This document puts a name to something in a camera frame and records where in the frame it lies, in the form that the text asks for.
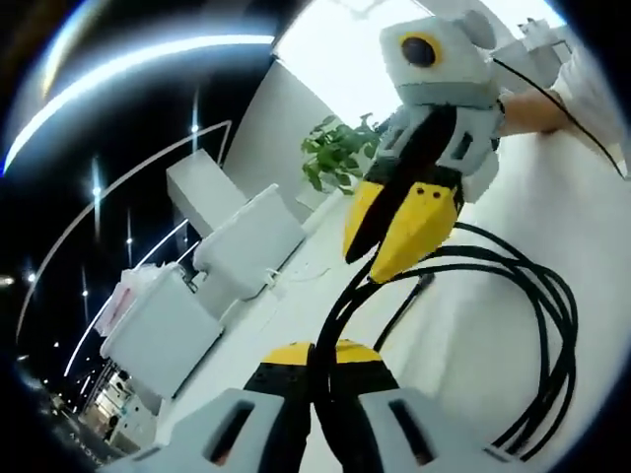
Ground green potted plant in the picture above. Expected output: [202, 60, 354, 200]
[300, 111, 390, 196]

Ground white desktop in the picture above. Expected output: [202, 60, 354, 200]
[98, 117, 631, 473]

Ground white storage bin with bags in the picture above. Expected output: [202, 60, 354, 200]
[100, 260, 226, 400]

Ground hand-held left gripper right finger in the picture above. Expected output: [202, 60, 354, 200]
[315, 338, 524, 473]

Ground black data cable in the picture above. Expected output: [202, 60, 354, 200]
[313, 221, 578, 462]

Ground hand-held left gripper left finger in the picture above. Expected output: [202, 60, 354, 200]
[105, 341, 316, 473]

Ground white cable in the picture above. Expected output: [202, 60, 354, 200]
[265, 263, 336, 297]

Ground person's white shirt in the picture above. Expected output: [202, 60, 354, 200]
[549, 43, 631, 134]

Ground wide white pillar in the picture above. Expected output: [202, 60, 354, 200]
[166, 149, 252, 237]

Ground clear plastic bags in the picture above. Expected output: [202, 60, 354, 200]
[101, 263, 174, 336]

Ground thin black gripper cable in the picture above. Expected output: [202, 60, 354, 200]
[492, 57, 628, 179]

